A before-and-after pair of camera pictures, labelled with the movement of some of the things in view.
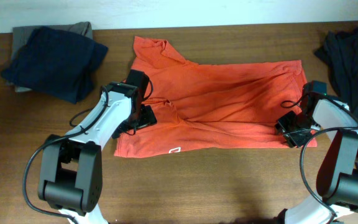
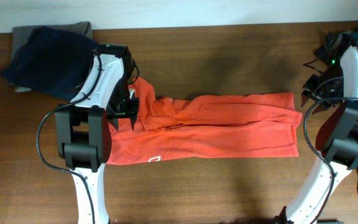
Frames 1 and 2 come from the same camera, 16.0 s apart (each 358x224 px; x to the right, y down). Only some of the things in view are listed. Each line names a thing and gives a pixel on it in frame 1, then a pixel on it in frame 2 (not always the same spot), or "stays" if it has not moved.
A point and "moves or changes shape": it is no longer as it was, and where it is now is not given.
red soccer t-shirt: [207, 107] moves or changes shape
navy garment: [57, 62] stays
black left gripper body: [140, 118] → [122, 105]
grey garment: [22, 35] stays
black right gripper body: [295, 128] → [327, 85]
